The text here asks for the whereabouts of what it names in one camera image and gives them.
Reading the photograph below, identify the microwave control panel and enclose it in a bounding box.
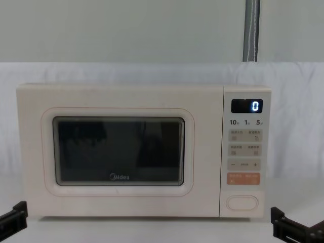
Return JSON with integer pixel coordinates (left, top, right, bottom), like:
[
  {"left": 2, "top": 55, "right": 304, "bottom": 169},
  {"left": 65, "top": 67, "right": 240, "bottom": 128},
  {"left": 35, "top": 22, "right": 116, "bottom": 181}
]
[{"left": 219, "top": 86, "right": 272, "bottom": 218}]

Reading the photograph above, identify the cream microwave oven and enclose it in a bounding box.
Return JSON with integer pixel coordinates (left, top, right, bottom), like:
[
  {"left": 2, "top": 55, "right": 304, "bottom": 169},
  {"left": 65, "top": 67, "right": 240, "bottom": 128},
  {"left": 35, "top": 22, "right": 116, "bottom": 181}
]
[{"left": 15, "top": 83, "right": 272, "bottom": 219}]

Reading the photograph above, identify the white curtain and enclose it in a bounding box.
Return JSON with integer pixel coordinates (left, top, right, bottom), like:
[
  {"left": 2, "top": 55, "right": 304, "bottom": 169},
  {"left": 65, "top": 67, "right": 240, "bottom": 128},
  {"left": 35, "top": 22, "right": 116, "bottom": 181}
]
[{"left": 0, "top": 0, "right": 324, "bottom": 64}]

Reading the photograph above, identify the grey striped post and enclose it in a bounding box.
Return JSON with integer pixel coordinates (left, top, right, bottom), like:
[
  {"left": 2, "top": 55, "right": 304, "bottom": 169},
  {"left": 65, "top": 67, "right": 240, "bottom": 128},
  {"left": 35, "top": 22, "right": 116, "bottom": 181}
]
[{"left": 242, "top": 0, "right": 262, "bottom": 62}]

